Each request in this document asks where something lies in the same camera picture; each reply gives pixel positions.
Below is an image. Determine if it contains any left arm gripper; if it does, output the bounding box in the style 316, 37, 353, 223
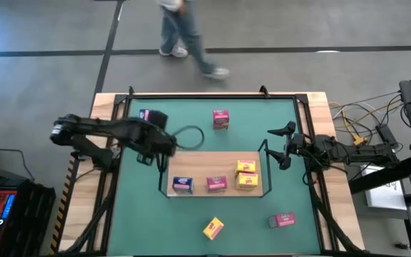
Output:
136, 133, 178, 172

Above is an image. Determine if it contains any person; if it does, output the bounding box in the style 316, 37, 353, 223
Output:
156, 0, 230, 81

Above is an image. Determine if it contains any black metal shelf bracket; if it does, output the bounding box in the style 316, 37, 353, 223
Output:
158, 153, 171, 199
258, 138, 274, 198

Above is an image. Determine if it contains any yellow Corn Pops cereal box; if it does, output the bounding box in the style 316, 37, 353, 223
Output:
202, 216, 225, 241
235, 159, 257, 175
235, 172, 260, 191

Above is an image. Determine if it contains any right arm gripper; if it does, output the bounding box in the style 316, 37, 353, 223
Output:
264, 121, 307, 171

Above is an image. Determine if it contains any black desk support bar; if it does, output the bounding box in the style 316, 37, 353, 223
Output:
347, 153, 411, 196

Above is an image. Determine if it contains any white paper box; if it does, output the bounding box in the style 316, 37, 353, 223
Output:
360, 164, 408, 211

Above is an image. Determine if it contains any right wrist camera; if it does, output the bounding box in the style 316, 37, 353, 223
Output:
290, 133, 305, 148

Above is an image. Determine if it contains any magenta Raisin Bran cereal box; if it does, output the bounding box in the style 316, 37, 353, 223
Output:
212, 109, 230, 131
268, 211, 298, 229
205, 176, 228, 193

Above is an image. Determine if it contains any green table mat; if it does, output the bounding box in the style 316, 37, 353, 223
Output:
107, 98, 323, 256

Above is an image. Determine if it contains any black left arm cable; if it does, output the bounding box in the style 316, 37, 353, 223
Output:
171, 124, 206, 151

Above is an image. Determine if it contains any yellow cable with connector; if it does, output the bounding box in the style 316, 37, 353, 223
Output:
328, 101, 405, 146

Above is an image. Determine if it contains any black table frame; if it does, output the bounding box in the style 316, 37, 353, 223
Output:
64, 85, 367, 257

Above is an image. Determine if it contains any yellow black hazard strip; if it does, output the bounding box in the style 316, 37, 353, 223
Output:
49, 156, 76, 255

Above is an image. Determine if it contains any black power brick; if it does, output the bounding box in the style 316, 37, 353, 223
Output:
375, 123, 402, 151

